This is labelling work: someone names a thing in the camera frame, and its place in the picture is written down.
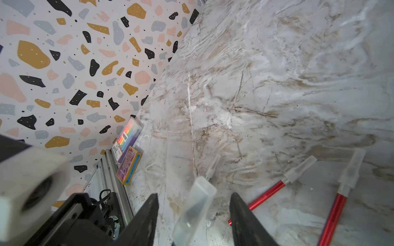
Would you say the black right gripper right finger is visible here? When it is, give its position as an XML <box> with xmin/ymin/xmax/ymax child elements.
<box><xmin>229</xmin><ymin>192</ymin><xmax>278</xmax><ymax>246</ymax></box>

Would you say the rainbow knife set package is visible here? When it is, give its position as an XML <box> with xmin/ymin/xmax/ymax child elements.
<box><xmin>111</xmin><ymin>117</ymin><xmax>143</xmax><ymax>163</ymax></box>

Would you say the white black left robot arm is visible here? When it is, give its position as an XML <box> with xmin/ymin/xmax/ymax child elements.
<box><xmin>1</xmin><ymin>136</ymin><xmax>121</xmax><ymax>246</ymax></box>

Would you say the red carving knife left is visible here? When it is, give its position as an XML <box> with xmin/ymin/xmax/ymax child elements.
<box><xmin>227</xmin><ymin>155</ymin><xmax>318</xmax><ymax>226</ymax></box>

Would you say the purple orange small box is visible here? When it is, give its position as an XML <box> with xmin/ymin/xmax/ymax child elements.
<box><xmin>116</xmin><ymin>146</ymin><xmax>142</xmax><ymax>185</ymax></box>

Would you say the clear plastic knife cap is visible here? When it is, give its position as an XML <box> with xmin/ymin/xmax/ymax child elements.
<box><xmin>172</xmin><ymin>176</ymin><xmax>217</xmax><ymax>246</ymax></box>

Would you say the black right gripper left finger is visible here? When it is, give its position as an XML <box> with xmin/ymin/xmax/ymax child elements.
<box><xmin>113</xmin><ymin>193</ymin><xmax>159</xmax><ymax>246</ymax></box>

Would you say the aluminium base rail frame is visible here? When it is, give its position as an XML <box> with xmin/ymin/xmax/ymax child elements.
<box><xmin>83</xmin><ymin>150</ymin><xmax>134</xmax><ymax>227</ymax></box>

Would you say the red carving knife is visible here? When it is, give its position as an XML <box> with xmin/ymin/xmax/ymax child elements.
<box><xmin>318</xmin><ymin>148</ymin><xmax>366</xmax><ymax>246</ymax></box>
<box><xmin>227</xmin><ymin>155</ymin><xmax>318</xmax><ymax>226</ymax></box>

